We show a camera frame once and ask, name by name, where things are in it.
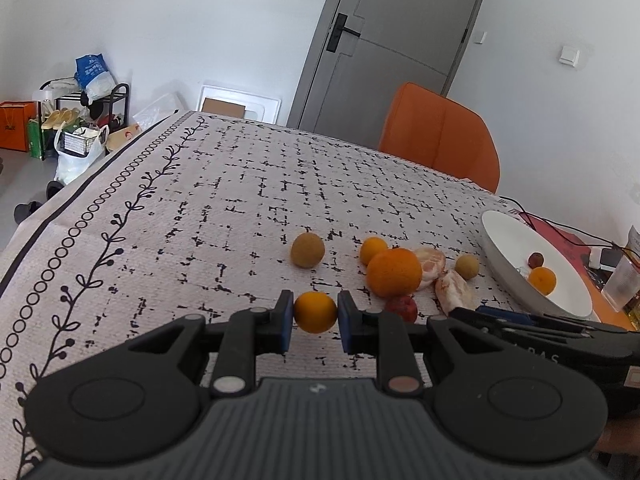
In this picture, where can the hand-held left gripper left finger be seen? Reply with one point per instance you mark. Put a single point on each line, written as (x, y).
(285, 327)

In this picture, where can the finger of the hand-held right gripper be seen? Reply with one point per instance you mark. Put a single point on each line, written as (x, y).
(465, 316)
(505, 312)

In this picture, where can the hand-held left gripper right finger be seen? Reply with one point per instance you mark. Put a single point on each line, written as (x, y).
(345, 327)

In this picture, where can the small peeled grapefruit piece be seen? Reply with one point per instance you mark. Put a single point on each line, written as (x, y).
(454, 294)

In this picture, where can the medium orange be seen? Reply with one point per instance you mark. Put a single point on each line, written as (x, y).
(315, 312)
(542, 280)

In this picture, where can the small brown round fruit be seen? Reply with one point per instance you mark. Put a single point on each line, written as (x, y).
(467, 266)

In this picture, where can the large peeled grapefruit piece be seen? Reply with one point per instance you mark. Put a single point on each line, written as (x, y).
(432, 262)

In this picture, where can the white plate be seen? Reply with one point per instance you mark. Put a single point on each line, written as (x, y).
(505, 240)

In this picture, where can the large orange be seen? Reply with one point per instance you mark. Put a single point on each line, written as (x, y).
(394, 272)

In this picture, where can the large brown round fruit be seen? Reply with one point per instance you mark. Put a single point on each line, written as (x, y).
(307, 250)

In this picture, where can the small orange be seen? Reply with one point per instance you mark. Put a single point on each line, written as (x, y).
(373, 249)

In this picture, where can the dark red small fruit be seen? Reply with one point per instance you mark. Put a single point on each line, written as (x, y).
(536, 259)

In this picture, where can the red mat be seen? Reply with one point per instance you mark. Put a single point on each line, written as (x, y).
(570, 247)

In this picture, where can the clear plastic cup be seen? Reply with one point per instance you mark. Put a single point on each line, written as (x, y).
(622, 282)

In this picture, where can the white charger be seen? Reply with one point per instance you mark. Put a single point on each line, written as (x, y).
(595, 259)

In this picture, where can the patterned grey tablecloth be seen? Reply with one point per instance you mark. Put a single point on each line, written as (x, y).
(200, 210)

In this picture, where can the orange chair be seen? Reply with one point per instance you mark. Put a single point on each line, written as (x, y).
(440, 130)

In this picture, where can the white foam box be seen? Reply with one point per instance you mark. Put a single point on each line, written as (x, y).
(260, 102)

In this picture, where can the brown cardboard piece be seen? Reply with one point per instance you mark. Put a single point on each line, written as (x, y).
(223, 108)

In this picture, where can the clear plastic sheet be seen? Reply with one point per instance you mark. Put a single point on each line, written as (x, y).
(160, 110)

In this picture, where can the brown paper bag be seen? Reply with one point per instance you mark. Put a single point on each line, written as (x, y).
(120, 138)

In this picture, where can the grey door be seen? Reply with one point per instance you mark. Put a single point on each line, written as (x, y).
(395, 60)

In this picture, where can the white plastic bag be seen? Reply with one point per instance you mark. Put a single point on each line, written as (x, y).
(72, 165)

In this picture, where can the black slipper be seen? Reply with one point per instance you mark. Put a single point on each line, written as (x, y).
(54, 189)
(27, 210)

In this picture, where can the black shoe rack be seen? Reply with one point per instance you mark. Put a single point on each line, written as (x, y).
(120, 105)

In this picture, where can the yellow slippers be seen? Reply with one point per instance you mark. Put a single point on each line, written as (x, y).
(60, 117)

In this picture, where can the green bag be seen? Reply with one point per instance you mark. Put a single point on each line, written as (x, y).
(36, 139)

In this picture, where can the blue and white bag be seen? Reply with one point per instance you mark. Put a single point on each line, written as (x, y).
(92, 75)

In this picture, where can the white plastic board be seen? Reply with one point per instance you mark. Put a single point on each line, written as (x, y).
(50, 94)

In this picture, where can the orange box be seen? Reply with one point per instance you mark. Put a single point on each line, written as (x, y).
(17, 125)

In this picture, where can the white light switch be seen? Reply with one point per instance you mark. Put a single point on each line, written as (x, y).
(569, 55)

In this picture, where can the small white wall switch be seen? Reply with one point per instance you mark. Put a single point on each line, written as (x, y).
(482, 36)

